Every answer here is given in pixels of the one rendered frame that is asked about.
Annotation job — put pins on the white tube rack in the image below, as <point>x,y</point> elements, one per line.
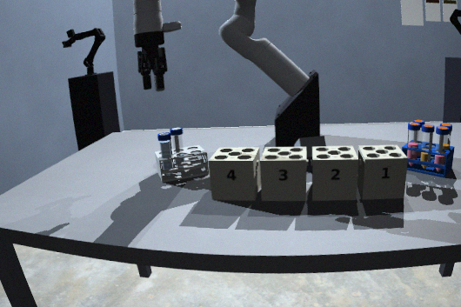
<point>186,171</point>

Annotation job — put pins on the white bucket adapter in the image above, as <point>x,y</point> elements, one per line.
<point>235,174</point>
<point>283,174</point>
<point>381,172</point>
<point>334,173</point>

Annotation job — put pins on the blue tube rack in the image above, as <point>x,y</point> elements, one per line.
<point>431,169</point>

